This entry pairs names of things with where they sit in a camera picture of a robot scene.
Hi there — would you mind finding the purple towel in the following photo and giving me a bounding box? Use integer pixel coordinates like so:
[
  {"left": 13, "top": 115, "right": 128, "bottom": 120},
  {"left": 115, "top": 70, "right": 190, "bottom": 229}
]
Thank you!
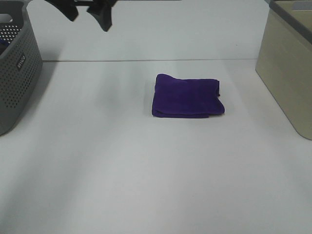
[{"left": 152, "top": 74, "right": 225, "bottom": 118}]

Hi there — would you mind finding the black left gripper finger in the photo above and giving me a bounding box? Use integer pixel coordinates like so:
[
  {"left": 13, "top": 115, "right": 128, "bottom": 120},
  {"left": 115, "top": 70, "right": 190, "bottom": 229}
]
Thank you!
[
  {"left": 87, "top": 0, "right": 117, "bottom": 32},
  {"left": 47, "top": 0, "right": 78, "bottom": 21}
]

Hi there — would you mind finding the grey perforated laundry basket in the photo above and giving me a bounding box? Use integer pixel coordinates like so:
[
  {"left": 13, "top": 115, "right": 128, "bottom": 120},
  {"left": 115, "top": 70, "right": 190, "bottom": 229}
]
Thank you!
[{"left": 0, "top": 0, "right": 42, "bottom": 135}]

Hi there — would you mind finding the beige plastic storage bin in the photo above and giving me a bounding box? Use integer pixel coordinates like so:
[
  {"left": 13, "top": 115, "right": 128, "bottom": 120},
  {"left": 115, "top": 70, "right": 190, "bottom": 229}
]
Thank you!
[{"left": 255, "top": 0, "right": 312, "bottom": 139}]

